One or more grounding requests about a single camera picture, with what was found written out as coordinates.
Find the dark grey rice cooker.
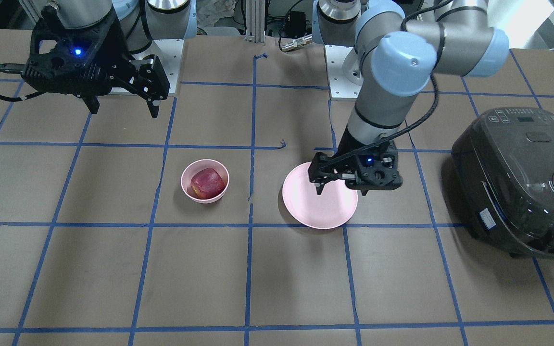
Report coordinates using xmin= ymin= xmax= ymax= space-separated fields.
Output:
xmin=451 ymin=107 xmax=554 ymax=260

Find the red apple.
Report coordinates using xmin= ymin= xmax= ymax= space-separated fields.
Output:
xmin=190 ymin=167 xmax=226 ymax=199

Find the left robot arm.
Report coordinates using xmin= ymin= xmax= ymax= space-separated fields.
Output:
xmin=308 ymin=0 xmax=510 ymax=195

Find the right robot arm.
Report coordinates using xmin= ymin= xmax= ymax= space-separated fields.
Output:
xmin=21 ymin=0 xmax=197 ymax=118

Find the pink bowl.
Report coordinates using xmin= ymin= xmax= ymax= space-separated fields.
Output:
xmin=180 ymin=159 xmax=229 ymax=204

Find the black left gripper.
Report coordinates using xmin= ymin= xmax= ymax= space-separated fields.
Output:
xmin=308 ymin=135 xmax=403 ymax=196

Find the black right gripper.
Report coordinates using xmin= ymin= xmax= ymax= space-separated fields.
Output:
xmin=21 ymin=7 xmax=171 ymax=118

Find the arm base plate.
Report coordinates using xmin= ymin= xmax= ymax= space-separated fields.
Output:
xmin=325 ymin=45 xmax=363 ymax=101
xmin=132 ymin=39 xmax=186 ymax=97

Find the aluminium frame post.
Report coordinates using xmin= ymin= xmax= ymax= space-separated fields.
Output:
xmin=244 ymin=0 xmax=267 ymax=45

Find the pink plate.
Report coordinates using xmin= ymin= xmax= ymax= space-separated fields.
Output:
xmin=282 ymin=162 xmax=358 ymax=230

